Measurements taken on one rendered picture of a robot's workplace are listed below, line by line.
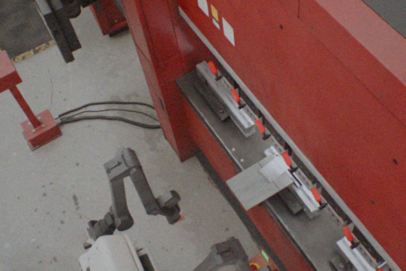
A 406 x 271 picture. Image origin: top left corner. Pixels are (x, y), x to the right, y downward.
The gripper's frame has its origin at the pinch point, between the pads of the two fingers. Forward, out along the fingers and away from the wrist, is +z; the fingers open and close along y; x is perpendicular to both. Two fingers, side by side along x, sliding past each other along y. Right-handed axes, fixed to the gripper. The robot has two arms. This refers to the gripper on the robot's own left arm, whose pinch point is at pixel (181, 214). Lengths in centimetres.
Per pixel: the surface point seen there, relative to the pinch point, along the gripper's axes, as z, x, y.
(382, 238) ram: -16, -72, -64
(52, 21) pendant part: -56, -10, 91
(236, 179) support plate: 13.7, -27.7, 3.2
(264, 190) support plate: 17.6, -35.6, -8.0
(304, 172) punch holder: -2, -59, -21
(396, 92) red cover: -87, -105, -55
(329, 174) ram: -19, -70, -35
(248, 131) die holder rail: 31, -41, 30
